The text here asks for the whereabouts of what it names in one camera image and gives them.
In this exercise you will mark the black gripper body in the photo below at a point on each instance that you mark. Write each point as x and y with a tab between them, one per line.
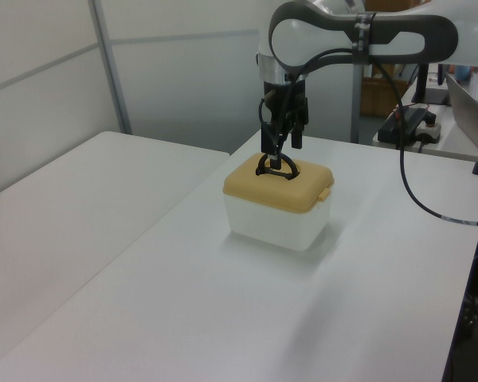
296	93

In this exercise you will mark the brown cardboard box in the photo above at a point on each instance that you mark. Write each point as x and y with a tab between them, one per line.
376	99

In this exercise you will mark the thin grey upright post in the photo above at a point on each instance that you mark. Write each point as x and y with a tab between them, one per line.
356	111

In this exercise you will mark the grey emergency stop button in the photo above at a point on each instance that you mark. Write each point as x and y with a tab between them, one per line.
430	131

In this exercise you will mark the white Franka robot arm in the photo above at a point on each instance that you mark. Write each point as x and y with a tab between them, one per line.
295	36

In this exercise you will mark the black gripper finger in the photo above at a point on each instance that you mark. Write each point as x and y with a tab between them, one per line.
296	139
270	139

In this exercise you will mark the silver laptop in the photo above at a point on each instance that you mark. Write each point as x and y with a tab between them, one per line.
464	111

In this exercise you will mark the grey partition corner post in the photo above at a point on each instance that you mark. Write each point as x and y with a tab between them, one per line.
111	79

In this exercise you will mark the black monitor stand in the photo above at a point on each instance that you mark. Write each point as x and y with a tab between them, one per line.
421	83

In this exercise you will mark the tan tool case lid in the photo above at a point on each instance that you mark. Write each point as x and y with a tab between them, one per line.
247	183

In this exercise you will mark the black power box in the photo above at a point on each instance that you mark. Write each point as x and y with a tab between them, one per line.
398	127

